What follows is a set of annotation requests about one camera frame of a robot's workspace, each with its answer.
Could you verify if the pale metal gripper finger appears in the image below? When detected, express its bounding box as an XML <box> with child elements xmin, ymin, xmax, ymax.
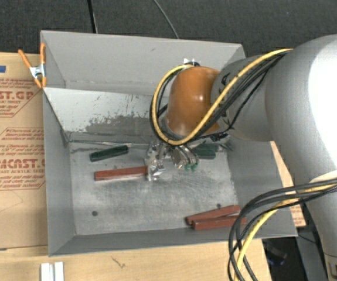
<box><xmin>145</xmin><ymin>141</ymin><xmax>162</xmax><ymax>165</ymax></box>
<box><xmin>147</xmin><ymin>162</ymin><xmax>166</xmax><ymax>183</ymax></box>

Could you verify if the dark green flat block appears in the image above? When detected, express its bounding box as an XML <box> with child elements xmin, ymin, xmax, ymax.
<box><xmin>193</xmin><ymin>143</ymin><xmax>219</xmax><ymax>160</ymax></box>
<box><xmin>89</xmin><ymin>145</ymin><xmax>130</xmax><ymax>162</ymax></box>

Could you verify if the grey metal bin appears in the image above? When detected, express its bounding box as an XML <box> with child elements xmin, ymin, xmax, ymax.
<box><xmin>40</xmin><ymin>30</ymin><xmax>299</xmax><ymax>257</ymax></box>

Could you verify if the red-brown flat block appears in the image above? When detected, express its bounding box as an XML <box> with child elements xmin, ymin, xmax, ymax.
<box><xmin>191</xmin><ymin>216</ymin><xmax>248</xmax><ymax>231</ymax></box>
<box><xmin>185</xmin><ymin>204</ymin><xmax>242</xmax><ymax>226</ymax></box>
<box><xmin>94</xmin><ymin>166</ymin><xmax>149</xmax><ymax>182</ymax></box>

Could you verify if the brown cardboard board red print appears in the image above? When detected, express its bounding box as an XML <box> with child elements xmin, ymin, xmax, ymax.
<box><xmin>0</xmin><ymin>50</ymin><xmax>307</xmax><ymax>252</ymax></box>

